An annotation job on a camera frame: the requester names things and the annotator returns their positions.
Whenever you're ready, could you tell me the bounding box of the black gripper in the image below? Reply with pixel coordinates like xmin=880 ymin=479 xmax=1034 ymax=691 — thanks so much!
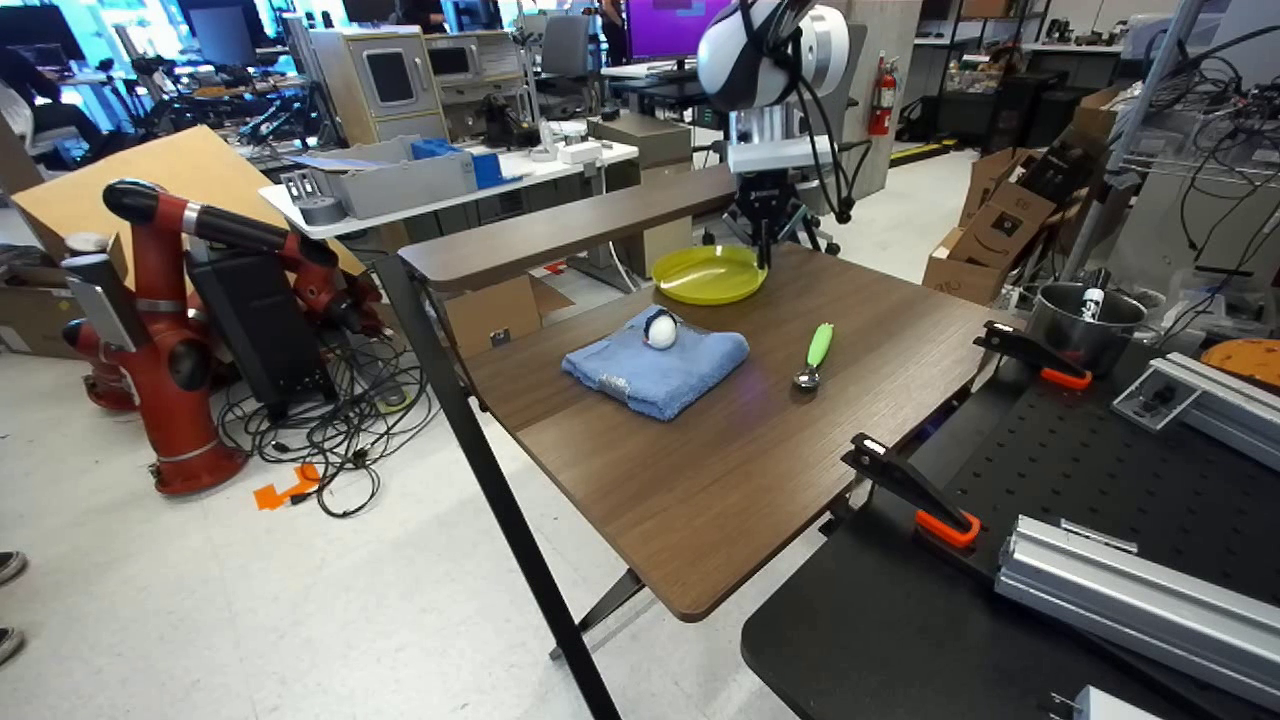
xmin=738 ymin=172 xmax=806 ymax=255

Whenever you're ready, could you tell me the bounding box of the yellow plate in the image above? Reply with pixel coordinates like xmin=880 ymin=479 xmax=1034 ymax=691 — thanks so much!
xmin=654 ymin=243 xmax=770 ymax=307

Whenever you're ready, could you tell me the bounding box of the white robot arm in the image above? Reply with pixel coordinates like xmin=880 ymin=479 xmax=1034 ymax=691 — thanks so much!
xmin=698 ymin=0 xmax=857 ymax=267

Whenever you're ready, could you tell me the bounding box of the brown raised shelf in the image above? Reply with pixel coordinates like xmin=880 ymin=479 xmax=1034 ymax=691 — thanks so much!
xmin=399 ymin=170 xmax=738 ymax=284

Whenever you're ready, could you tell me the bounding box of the white ball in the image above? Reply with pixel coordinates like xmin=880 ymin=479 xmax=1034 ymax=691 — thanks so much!
xmin=645 ymin=311 xmax=679 ymax=352

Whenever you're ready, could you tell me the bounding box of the blue folded cloth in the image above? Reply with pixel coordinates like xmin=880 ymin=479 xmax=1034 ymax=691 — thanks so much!
xmin=560 ymin=307 xmax=753 ymax=419

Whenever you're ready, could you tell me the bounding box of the cardboard box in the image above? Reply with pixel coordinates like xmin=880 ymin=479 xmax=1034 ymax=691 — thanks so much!
xmin=926 ymin=149 xmax=1055 ymax=304

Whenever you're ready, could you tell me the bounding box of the orange black clamp left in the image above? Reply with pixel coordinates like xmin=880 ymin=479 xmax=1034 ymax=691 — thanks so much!
xmin=978 ymin=322 xmax=1091 ymax=391

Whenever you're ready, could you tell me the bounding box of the orange black clamp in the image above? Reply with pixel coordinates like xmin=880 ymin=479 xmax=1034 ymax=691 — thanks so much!
xmin=978 ymin=322 xmax=1091 ymax=391
xmin=844 ymin=432 xmax=985 ymax=553

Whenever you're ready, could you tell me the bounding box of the orange black clamp right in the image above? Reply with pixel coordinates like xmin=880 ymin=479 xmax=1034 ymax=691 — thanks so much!
xmin=844 ymin=432 xmax=985 ymax=553

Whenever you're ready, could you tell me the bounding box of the black perforated board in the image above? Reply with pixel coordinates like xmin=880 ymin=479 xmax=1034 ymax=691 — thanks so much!
xmin=741 ymin=380 xmax=1280 ymax=720

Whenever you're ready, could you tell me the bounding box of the green handled scoop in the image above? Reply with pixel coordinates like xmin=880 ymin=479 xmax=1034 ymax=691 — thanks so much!
xmin=795 ymin=323 xmax=835 ymax=391

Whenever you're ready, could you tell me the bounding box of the steel pot with handles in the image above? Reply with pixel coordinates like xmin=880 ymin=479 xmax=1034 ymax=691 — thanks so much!
xmin=1028 ymin=279 xmax=1149 ymax=375

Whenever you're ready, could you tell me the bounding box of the aluminium extrusion rail right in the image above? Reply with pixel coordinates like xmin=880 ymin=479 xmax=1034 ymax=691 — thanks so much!
xmin=1114 ymin=352 xmax=1280 ymax=474

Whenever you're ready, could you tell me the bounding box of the aluminium extrusion rail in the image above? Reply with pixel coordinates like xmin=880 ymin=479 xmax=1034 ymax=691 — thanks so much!
xmin=998 ymin=516 xmax=1280 ymax=714
xmin=1114 ymin=352 xmax=1280 ymax=474

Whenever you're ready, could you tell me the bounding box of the aluminium extrusion rail left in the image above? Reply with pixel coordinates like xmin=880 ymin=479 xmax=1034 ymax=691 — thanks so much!
xmin=998 ymin=516 xmax=1280 ymax=714

